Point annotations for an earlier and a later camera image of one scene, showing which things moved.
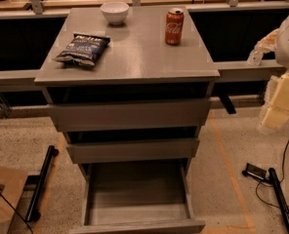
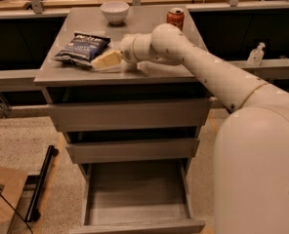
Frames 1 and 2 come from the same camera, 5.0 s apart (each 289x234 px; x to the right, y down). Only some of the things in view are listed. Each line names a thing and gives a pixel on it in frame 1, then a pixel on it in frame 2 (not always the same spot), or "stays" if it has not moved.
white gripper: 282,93 → 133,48
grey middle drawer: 133,151 stays
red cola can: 174,26 stays
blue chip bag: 84,49 stays
